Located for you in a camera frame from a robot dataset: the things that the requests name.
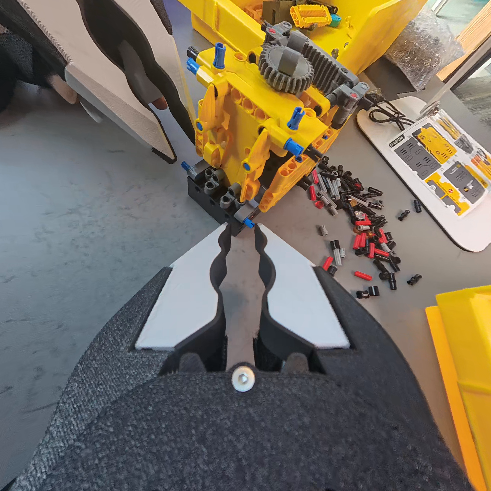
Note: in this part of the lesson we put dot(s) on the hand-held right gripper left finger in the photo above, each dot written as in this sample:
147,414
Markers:
176,307

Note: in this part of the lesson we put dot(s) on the grey bubble wrap sheet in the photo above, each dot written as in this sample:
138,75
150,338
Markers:
422,50

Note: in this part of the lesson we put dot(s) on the person's left hand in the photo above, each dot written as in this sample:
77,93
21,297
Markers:
63,88

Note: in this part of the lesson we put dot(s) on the scattered small lego pieces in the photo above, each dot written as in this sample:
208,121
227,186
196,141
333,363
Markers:
360,239

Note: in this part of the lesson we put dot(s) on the yellow plastic bin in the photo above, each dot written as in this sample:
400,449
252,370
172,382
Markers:
230,19
471,364

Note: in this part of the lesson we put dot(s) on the lego sticker sheet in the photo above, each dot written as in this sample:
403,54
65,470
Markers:
429,142

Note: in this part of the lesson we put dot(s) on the yellow lego frame beam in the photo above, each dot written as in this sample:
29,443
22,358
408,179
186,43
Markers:
310,15

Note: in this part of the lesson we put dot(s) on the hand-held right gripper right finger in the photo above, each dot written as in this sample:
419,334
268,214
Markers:
307,307

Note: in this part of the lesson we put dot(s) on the sticker sheet on board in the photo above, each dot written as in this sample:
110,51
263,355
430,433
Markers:
471,238

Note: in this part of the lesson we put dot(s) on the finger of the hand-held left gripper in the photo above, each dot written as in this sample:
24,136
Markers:
96,76
161,42

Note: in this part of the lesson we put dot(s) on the yellow lego vehicle model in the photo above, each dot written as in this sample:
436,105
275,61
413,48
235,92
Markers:
245,126

